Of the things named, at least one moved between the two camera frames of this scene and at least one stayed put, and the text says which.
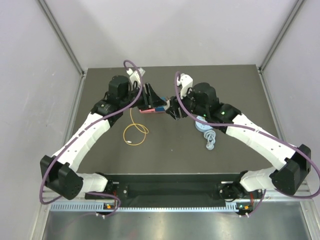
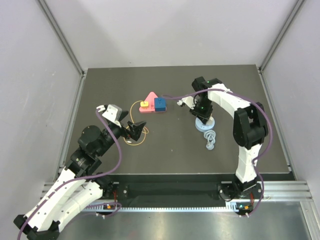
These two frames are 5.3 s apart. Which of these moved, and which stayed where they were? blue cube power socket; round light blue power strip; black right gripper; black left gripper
Moved: black right gripper; black left gripper
Stayed: blue cube power socket; round light blue power strip
